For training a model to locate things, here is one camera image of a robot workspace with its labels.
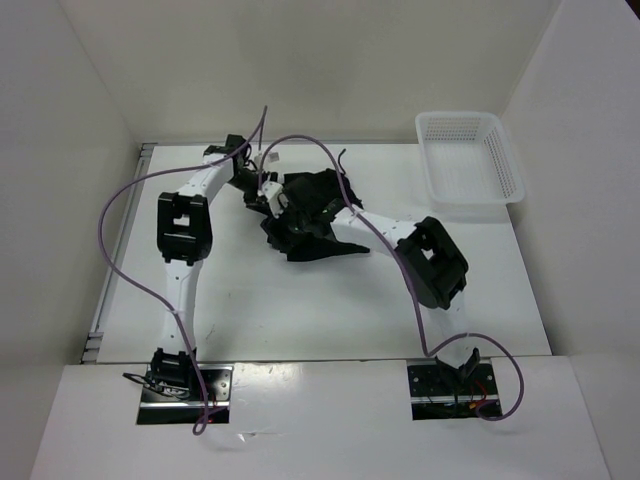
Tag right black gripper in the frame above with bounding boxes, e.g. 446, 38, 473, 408
261, 196, 310, 253

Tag black shorts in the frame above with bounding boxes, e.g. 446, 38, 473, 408
256, 168, 370, 262

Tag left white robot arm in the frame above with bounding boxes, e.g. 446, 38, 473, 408
149, 134, 271, 400

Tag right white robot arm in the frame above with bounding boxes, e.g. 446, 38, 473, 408
259, 170, 469, 337

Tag white perforated plastic basket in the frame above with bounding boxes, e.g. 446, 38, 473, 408
415, 111, 526, 207

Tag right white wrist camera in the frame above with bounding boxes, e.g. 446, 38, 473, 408
259, 181, 288, 218

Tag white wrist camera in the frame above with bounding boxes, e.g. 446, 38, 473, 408
259, 181, 288, 218
253, 150, 280, 170

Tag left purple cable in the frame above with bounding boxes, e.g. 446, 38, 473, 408
98, 104, 269, 436

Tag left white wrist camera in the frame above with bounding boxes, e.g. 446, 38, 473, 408
253, 150, 280, 170

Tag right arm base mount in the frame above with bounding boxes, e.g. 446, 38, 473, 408
407, 361, 502, 421

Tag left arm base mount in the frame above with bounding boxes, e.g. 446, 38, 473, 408
122, 364, 233, 426

